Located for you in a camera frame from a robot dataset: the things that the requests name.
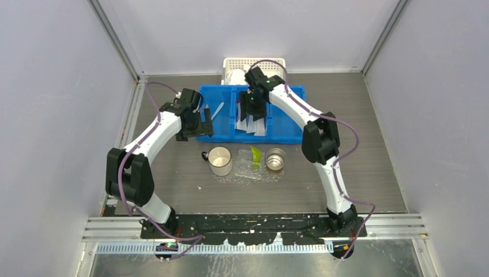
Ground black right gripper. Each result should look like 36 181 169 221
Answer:
240 89 268 121

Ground white enamel mug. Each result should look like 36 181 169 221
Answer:
201 146 232 177

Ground yellow green toothpaste tube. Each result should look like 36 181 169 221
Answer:
250 146 262 169

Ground clear square textured holder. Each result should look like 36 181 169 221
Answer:
234 149 265 181

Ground small metal cup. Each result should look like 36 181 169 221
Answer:
265 148 287 172

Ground clear oval textured tray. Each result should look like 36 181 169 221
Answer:
212 150 284 185

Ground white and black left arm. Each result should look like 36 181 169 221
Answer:
106 88 214 239

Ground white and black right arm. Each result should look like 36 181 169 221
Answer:
239 65 358 237

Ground teal cap toothpaste tube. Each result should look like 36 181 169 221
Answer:
246 118 257 133

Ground red cap toothpaste tube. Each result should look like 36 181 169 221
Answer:
235 103 247 131

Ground orange cap toothpaste tube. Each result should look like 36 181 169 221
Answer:
254 118 266 136

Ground white toothbrush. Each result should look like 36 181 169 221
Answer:
211 102 224 120

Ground blue three-compartment plastic bin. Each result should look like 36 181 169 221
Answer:
197 85 303 144

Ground white cloths in basket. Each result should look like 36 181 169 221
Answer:
222 69 247 85

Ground white perforated basket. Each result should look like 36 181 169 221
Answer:
221 57 285 85

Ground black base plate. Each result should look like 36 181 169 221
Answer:
140 213 368 247

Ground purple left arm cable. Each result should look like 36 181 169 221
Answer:
116 81 205 261

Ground perforated metal rail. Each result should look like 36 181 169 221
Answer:
96 241 334 255

